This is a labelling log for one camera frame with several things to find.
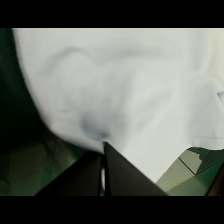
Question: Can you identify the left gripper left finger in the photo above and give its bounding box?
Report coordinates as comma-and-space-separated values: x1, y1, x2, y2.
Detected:
35, 151, 103, 197

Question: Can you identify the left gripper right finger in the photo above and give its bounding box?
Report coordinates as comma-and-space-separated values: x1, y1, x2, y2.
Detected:
103, 141, 168, 197

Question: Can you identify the pale lavender shirt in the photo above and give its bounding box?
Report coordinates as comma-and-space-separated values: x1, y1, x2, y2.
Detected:
12, 28, 224, 185

